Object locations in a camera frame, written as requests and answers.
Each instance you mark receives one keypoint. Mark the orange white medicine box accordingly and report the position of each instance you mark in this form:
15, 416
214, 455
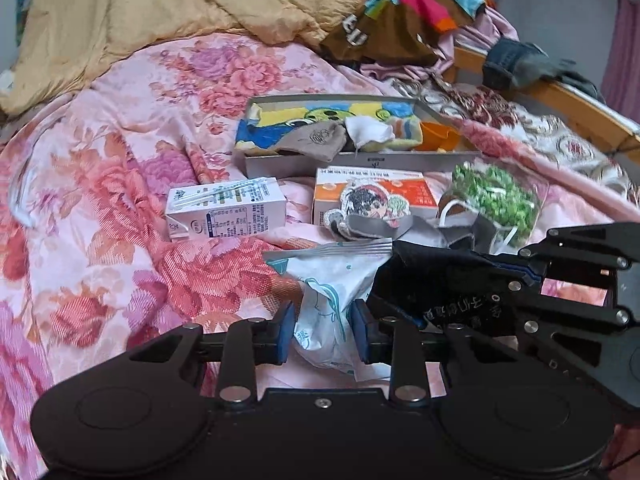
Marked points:
374, 193

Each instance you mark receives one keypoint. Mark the brown multicolour striped garment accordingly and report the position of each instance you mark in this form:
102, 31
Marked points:
402, 32

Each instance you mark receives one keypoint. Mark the beige damask bed sheet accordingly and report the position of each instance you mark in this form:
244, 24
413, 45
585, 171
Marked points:
547, 135

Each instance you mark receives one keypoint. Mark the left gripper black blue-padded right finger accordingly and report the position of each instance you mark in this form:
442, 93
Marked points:
395, 342

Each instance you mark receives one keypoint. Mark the tan dotted quilt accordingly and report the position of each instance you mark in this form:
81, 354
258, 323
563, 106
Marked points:
68, 43

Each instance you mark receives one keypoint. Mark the white soft cloth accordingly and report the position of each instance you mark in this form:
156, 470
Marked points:
368, 132

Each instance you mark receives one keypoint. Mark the orange plastic cup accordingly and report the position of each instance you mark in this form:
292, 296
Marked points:
438, 137

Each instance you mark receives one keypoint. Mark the blue denim jeans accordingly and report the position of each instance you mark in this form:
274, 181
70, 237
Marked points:
512, 65

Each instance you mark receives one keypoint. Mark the dark navy cloth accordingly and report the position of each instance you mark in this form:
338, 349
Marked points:
442, 286

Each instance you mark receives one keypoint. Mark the grey drawstring pouch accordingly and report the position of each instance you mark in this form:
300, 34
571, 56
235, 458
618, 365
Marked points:
319, 140

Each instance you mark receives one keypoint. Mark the white plastic packet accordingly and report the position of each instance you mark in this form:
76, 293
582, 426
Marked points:
332, 277

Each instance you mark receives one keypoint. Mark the cartoon frog towel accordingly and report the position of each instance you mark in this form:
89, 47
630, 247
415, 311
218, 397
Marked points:
262, 128

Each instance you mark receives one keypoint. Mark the grey shallow cardboard box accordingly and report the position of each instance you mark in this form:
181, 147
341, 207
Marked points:
293, 165

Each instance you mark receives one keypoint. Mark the grey face mask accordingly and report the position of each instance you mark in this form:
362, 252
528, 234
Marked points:
460, 231

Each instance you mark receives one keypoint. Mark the green leafy bagged item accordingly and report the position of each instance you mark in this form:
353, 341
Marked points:
505, 194

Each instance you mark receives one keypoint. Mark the white milk carton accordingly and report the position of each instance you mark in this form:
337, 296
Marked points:
225, 209

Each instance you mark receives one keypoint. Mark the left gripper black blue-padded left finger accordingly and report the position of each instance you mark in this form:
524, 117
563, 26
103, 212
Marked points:
249, 343

